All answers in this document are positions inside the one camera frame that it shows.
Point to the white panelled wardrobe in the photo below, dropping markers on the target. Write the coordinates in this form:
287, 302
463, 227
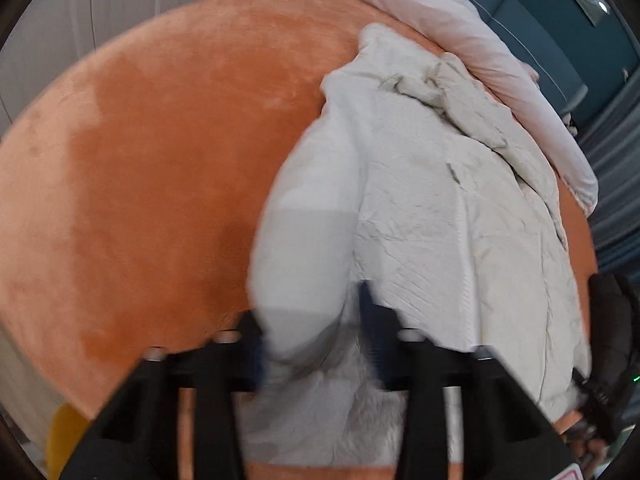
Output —
100, 0

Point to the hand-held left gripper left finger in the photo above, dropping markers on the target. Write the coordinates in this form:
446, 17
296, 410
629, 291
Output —
234, 360

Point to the blue upholstered headboard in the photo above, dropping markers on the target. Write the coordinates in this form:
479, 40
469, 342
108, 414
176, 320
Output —
540, 20

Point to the grey blue curtain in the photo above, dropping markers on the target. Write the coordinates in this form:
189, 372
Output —
615, 185

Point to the yellow object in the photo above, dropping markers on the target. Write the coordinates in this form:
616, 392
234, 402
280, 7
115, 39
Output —
65, 435

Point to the orange plush bed cover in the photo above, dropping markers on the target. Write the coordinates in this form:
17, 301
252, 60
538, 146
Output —
150, 160

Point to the white quilted blanket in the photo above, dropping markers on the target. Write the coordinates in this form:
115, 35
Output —
425, 210

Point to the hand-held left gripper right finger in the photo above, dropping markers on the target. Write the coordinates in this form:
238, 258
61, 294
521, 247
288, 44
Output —
377, 330

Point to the pale pink duvet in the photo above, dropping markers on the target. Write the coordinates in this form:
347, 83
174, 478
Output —
475, 35

